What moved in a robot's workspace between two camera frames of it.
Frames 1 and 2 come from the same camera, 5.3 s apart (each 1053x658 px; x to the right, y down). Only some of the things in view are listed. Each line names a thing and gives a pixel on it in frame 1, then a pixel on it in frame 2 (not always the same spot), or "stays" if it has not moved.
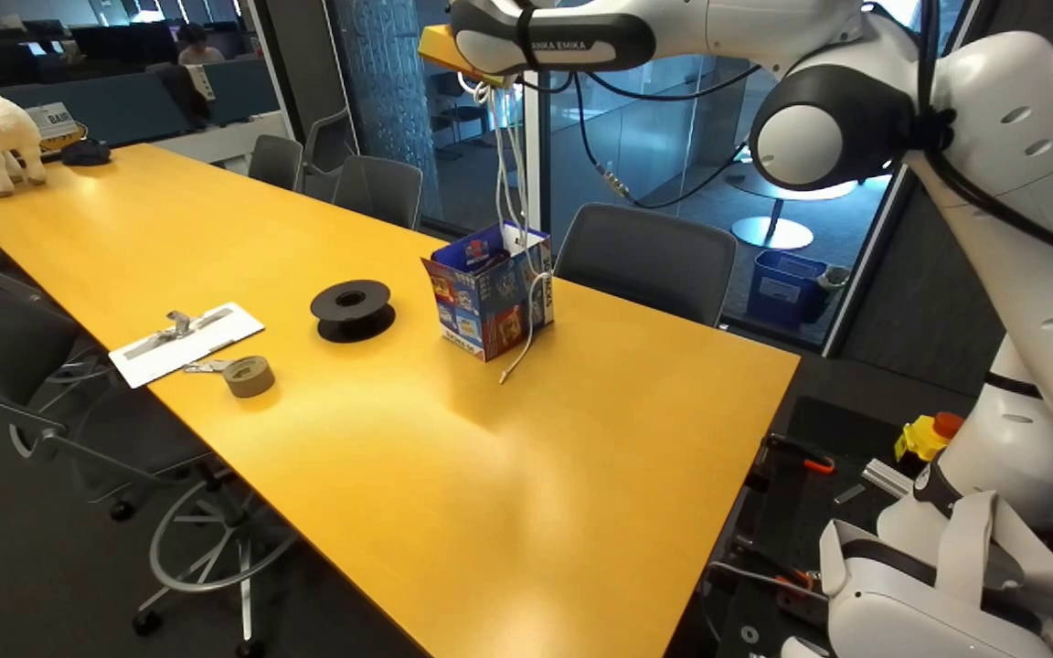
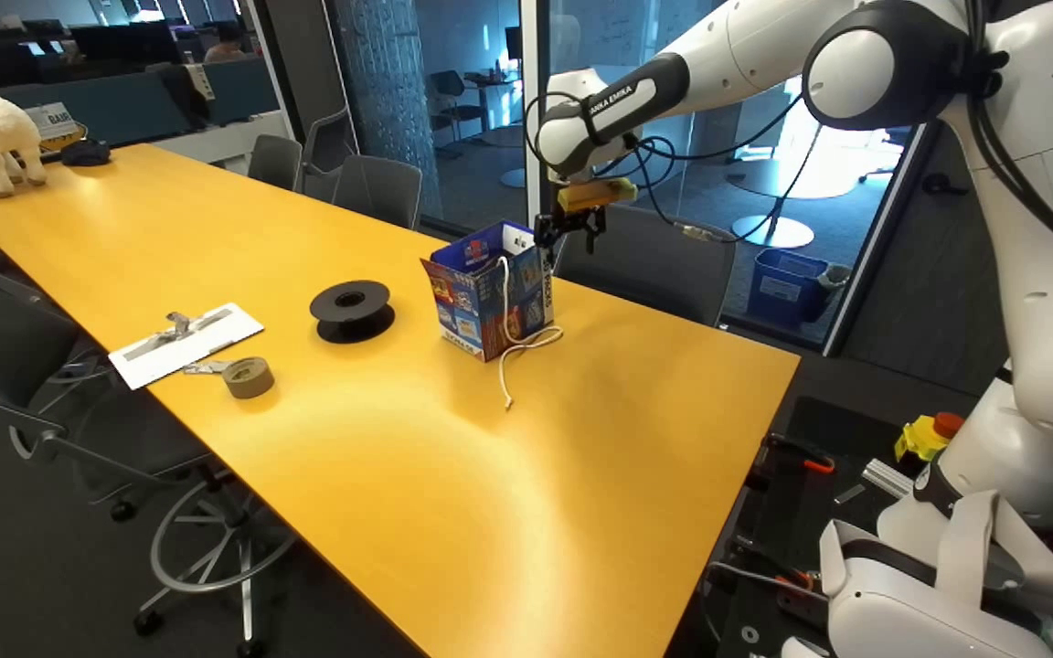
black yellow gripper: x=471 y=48 -> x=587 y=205
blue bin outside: x=786 y=292 stays
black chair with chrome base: x=59 y=395 stays
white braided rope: x=533 y=321 -> x=509 y=344
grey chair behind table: x=381 y=184 stays
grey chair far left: x=276 y=159 stays
